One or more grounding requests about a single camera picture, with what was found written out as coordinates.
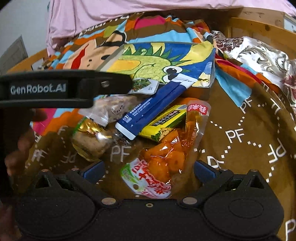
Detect gold cake snack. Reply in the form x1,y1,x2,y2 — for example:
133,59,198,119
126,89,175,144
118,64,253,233
71,117,113,162

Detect clear beige snack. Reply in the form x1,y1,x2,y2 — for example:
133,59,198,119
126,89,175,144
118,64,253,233
78,95,142,127

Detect orange snack bag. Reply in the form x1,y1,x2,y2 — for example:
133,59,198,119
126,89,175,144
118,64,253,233
120,100,211,199

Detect blue long snack packet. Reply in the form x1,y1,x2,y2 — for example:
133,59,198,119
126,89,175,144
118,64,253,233
115,74,197,140

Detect yellow green snack bar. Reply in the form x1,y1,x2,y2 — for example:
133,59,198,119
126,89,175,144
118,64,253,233
138,104,187,142

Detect white green pickle packet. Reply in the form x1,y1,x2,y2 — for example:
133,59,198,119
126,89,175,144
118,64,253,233
129,78,159,95

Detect person's left hand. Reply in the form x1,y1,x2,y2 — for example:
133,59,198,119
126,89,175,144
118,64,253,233
4,108,47,177

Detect colourful cartoon monkey blanket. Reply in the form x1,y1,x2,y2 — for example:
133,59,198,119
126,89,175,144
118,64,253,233
23,12,296,241

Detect pink bed sheet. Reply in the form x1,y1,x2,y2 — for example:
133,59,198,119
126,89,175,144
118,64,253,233
46,0,296,55

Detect dinosaur print tray box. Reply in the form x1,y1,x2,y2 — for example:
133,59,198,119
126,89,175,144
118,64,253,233
98,41,216,100

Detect grey wall panel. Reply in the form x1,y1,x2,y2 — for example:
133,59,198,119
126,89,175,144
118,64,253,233
0,36,28,75

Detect wooden bed frame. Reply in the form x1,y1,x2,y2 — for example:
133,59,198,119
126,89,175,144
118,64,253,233
5,9,295,75

